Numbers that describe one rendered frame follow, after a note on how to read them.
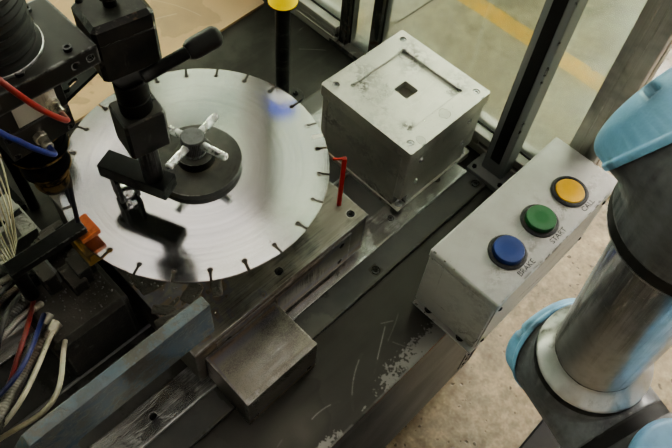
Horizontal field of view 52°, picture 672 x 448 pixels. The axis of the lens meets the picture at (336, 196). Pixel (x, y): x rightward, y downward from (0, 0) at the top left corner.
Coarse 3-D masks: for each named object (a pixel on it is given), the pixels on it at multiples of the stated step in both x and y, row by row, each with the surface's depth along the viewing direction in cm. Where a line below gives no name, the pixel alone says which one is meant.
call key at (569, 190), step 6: (564, 180) 94; (570, 180) 94; (558, 186) 94; (564, 186) 94; (570, 186) 94; (576, 186) 94; (558, 192) 93; (564, 192) 93; (570, 192) 93; (576, 192) 93; (582, 192) 93; (564, 198) 92; (570, 198) 92; (576, 198) 93; (582, 198) 93
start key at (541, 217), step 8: (536, 208) 90; (544, 208) 90; (528, 216) 90; (536, 216) 90; (544, 216) 90; (552, 216) 90; (528, 224) 89; (536, 224) 89; (544, 224) 89; (552, 224) 89; (544, 232) 89
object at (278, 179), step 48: (192, 96) 92; (240, 96) 93; (288, 96) 93; (96, 144) 86; (240, 144) 88; (288, 144) 88; (96, 192) 82; (240, 192) 84; (288, 192) 84; (96, 240) 79; (144, 240) 79; (192, 240) 79; (240, 240) 80; (288, 240) 80
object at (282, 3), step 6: (270, 0) 99; (276, 0) 99; (282, 0) 98; (288, 0) 99; (294, 0) 99; (270, 6) 100; (276, 6) 100; (282, 6) 99; (288, 6) 99; (294, 6) 100
